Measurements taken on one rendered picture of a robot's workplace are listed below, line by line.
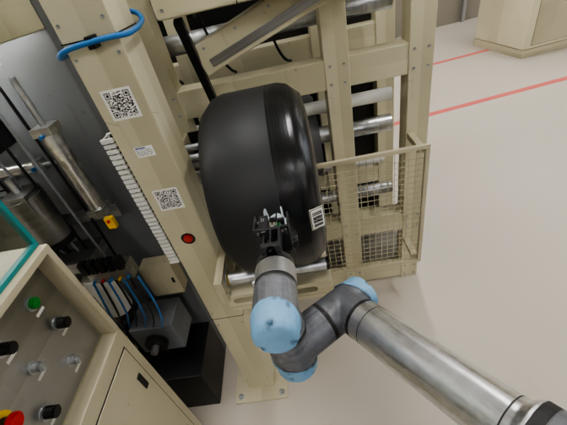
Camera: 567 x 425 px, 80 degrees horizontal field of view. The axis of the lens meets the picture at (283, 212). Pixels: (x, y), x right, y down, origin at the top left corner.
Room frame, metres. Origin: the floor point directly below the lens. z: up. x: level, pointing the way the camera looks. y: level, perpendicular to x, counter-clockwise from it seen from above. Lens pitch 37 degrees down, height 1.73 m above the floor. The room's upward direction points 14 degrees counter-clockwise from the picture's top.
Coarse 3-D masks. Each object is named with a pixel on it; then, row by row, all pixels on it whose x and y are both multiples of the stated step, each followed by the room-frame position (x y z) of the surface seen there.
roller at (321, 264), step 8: (312, 264) 0.75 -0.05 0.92; (320, 264) 0.75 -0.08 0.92; (328, 264) 0.74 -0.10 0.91; (232, 272) 0.80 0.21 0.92; (240, 272) 0.79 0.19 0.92; (248, 272) 0.78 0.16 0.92; (296, 272) 0.75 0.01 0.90; (304, 272) 0.75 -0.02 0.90; (232, 280) 0.77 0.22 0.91; (240, 280) 0.77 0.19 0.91; (248, 280) 0.76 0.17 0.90
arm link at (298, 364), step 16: (304, 320) 0.33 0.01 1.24; (320, 320) 0.34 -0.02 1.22; (304, 336) 0.31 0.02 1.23; (320, 336) 0.32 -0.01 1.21; (336, 336) 0.33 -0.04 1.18; (288, 352) 0.29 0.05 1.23; (304, 352) 0.30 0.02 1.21; (320, 352) 0.31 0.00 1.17; (288, 368) 0.29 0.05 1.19; (304, 368) 0.29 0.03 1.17
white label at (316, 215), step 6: (312, 210) 0.64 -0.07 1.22; (318, 210) 0.64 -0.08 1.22; (312, 216) 0.64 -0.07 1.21; (318, 216) 0.64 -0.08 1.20; (324, 216) 0.64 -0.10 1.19; (312, 222) 0.63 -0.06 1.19; (318, 222) 0.64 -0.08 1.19; (324, 222) 0.64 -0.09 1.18; (312, 228) 0.63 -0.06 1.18; (318, 228) 0.63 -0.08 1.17
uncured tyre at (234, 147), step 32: (224, 96) 0.93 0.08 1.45; (256, 96) 0.87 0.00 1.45; (288, 96) 0.85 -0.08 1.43; (224, 128) 0.79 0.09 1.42; (256, 128) 0.77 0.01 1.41; (288, 128) 0.75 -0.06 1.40; (224, 160) 0.72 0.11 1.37; (256, 160) 0.71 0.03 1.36; (288, 160) 0.69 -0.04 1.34; (224, 192) 0.68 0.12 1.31; (256, 192) 0.67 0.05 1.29; (288, 192) 0.65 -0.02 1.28; (320, 192) 0.69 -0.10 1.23; (224, 224) 0.66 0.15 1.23; (256, 256) 0.65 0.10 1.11
